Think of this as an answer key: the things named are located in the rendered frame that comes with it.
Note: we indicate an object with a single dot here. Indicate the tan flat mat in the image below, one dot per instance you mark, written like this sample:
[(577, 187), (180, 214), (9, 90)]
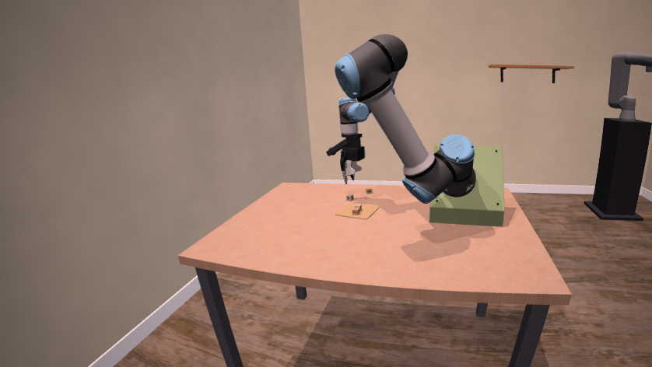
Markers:
[(365, 213)]

